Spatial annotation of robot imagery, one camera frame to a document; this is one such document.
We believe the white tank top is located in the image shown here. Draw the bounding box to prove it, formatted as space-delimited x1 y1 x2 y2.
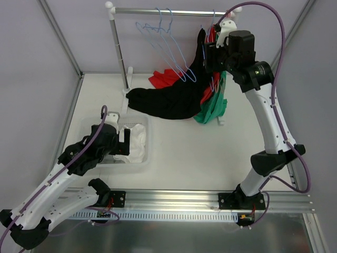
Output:
113 124 146 163

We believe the light blue wire hanger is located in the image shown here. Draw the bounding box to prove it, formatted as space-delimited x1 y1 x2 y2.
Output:
135 22 174 69

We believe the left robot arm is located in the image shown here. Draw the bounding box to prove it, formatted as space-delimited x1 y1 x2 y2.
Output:
1 124 131 250

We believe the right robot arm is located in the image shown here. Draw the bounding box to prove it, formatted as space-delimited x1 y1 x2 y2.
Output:
205 30 305 209

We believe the blue hanger under black top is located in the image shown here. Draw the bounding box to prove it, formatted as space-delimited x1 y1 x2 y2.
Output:
200 25 206 66

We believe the red tank top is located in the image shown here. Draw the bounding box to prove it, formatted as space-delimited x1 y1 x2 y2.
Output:
201 25 220 104

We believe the black tank top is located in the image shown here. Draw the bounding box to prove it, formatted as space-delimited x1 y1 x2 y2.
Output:
183 30 212 119

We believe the blue hanger under red top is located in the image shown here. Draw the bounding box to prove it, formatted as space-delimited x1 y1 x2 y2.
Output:
206 9 216 43

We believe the green tank top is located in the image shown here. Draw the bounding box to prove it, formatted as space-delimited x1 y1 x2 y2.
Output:
193 71 227 124

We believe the white plastic perforated basket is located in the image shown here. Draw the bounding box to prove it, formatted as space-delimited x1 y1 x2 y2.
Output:
96 114 152 173

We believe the black garment on table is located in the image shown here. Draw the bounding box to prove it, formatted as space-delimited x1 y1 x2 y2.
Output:
126 78 207 120

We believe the red garment on table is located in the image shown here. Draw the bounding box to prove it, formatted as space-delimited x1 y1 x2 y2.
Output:
148 69 183 89

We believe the white clothes rack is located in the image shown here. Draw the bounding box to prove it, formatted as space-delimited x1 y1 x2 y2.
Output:
104 1 243 126

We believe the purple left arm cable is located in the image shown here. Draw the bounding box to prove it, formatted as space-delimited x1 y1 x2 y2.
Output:
0 104 120 248

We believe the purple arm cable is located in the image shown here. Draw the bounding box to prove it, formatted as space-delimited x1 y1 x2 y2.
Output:
218 1 312 232
0 104 120 248

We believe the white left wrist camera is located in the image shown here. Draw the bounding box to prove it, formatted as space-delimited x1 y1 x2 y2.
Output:
105 111 120 133

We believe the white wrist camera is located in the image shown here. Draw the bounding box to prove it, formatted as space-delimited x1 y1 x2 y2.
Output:
105 111 120 133
214 19 237 48

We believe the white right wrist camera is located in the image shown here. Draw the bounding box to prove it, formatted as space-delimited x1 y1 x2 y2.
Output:
214 19 237 48

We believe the pink wire hanger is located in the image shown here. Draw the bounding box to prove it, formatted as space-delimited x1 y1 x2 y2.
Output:
225 11 235 20

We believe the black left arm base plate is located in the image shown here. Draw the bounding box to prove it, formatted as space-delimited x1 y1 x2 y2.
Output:
107 190 126 208

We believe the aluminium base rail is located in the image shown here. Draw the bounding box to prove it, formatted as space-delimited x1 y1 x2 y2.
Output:
124 189 315 213

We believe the white slotted cable duct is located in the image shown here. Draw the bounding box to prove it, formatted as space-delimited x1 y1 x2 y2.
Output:
70 209 238 223

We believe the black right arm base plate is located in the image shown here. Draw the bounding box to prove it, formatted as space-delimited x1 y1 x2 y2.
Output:
217 192 266 210

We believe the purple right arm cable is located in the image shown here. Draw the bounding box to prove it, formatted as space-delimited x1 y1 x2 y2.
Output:
218 1 312 232

